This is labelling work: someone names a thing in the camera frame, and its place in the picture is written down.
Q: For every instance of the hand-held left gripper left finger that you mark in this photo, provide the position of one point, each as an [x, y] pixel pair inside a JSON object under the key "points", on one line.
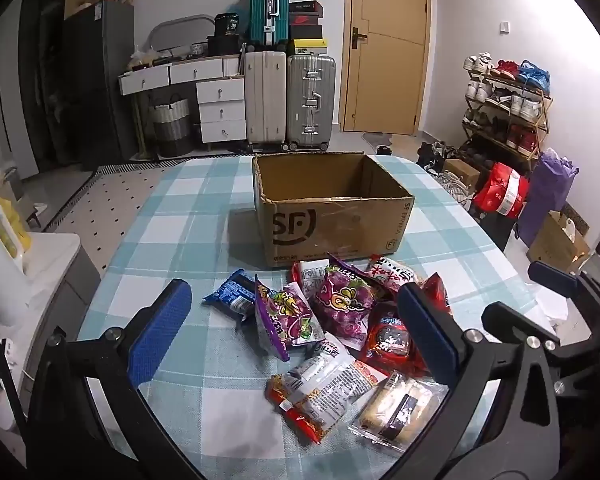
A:
{"points": [[160, 330]]}

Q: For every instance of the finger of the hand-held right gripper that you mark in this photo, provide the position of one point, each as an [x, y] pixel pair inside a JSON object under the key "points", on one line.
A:
{"points": [[510, 322], [552, 276]]}

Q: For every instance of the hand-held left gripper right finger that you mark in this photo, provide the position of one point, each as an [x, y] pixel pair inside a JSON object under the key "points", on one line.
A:
{"points": [[425, 330]]}

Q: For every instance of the red dark-print snack packet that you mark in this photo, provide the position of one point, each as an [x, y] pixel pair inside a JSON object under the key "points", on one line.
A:
{"points": [[387, 340]]}

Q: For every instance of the plain red snack packet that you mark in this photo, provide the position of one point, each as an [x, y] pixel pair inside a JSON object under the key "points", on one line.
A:
{"points": [[436, 292]]}

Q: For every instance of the white red-print snack bag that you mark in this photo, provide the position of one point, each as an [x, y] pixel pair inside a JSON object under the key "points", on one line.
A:
{"points": [[392, 272]]}

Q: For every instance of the blue snack packet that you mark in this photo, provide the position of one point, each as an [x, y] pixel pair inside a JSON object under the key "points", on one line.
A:
{"points": [[230, 292]]}

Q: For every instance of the clear bread packet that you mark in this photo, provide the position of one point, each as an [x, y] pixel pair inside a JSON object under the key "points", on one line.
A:
{"points": [[395, 405]]}

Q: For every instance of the purple-edged candy bag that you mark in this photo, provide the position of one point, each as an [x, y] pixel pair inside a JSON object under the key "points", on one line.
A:
{"points": [[285, 320]]}

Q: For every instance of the brown cardboard box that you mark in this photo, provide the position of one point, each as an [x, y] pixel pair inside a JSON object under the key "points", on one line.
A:
{"points": [[330, 230]]}

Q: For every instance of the red yellow snack packet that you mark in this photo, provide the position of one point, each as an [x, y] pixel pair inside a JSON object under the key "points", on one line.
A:
{"points": [[295, 410]]}

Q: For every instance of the open cardboard carton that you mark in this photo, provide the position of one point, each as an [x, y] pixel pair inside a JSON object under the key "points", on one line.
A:
{"points": [[555, 247]]}

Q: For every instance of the purple paper bag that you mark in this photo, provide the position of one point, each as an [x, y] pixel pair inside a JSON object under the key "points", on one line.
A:
{"points": [[547, 195]]}

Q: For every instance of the red shopping bag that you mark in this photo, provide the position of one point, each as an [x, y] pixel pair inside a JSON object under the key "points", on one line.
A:
{"points": [[500, 190]]}

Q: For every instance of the checked tablecloth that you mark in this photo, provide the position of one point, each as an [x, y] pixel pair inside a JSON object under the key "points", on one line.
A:
{"points": [[190, 230]]}

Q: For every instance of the white side cabinet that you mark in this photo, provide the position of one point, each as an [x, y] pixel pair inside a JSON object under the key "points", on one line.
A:
{"points": [[55, 270]]}

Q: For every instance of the small brown shoe box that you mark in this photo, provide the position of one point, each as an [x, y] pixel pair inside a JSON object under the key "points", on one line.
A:
{"points": [[460, 172]]}

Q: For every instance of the wooden shoe rack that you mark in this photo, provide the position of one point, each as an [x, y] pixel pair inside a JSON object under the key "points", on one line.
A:
{"points": [[500, 145]]}

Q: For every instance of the pair of red boots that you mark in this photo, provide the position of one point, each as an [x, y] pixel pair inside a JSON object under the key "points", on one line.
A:
{"points": [[522, 137]]}

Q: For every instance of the dotted patterned rug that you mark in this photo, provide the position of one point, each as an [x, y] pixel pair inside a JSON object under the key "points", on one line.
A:
{"points": [[105, 195]]}

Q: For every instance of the pile of loose shoes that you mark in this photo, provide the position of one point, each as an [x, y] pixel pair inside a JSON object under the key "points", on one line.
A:
{"points": [[435, 157]]}

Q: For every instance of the white electric kettle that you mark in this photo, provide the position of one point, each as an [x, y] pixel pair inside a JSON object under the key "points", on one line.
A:
{"points": [[0, 270]]}

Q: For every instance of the white slipper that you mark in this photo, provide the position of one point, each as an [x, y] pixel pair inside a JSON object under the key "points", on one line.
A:
{"points": [[39, 209]]}

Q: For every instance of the yellow bag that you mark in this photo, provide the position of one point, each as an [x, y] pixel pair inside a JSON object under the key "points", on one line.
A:
{"points": [[15, 220]]}

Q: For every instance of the grey door mat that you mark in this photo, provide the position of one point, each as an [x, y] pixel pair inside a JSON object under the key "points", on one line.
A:
{"points": [[375, 138]]}

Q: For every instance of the pair of blue shoes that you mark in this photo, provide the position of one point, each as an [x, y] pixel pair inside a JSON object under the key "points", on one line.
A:
{"points": [[535, 75]]}

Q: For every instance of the woven laundry basket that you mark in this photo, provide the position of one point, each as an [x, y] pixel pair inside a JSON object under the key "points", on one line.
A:
{"points": [[172, 125]]}

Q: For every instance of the pair of red shoes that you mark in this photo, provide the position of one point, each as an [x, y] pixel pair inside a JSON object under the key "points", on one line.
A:
{"points": [[507, 67]]}

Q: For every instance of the pair of white sneakers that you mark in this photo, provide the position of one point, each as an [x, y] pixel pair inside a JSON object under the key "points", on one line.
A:
{"points": [[477, 62]]}

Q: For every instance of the white drawer desk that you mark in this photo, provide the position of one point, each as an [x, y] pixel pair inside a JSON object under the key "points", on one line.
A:
{"points": [[220, 110]]}

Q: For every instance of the wooden door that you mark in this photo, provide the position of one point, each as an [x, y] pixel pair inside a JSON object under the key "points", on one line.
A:
{"points": [[385, 85]]}

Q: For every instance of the dark grey fridge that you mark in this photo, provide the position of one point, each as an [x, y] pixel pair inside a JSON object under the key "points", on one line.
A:
{"points": [[100, 85]]}

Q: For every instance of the beige suitcase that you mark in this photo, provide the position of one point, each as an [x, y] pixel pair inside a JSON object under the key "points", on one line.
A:
{"points": [[265, 100]]}

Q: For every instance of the silver suitcase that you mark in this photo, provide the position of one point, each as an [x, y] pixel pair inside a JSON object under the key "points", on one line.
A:
{"points": [[310, 100]]}

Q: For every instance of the dark wardrobe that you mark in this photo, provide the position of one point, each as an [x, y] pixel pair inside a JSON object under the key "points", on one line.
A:
{"points": [[45, 85]]}

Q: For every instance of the clear plastic bag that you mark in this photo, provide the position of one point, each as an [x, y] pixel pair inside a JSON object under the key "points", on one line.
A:
{"points": [[140, 57]]}

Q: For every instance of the black storage case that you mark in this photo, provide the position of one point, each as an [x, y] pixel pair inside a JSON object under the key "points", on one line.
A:
{"points": [[225, 45]]}

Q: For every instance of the black labelled tub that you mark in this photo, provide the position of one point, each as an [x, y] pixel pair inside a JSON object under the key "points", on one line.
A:
{"points": [[226, 24]]}

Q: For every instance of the plain black shoe box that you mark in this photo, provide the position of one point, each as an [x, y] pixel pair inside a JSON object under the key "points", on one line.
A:
{"points": [[307, 32]]}

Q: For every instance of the black red-logo shoe box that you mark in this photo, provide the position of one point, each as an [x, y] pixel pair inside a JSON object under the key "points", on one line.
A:
{"points": [[305, 20]]}

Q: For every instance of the teal suitcase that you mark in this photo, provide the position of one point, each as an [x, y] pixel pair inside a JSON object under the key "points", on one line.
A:
{"points": [[269, 10]]}

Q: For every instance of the flat black shoe box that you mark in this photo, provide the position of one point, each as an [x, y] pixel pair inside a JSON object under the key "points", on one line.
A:
{"points": [[305, 7]]}

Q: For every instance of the grey arched frame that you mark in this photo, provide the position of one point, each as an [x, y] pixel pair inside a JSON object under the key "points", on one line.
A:
{"points": [[180, 22]]}

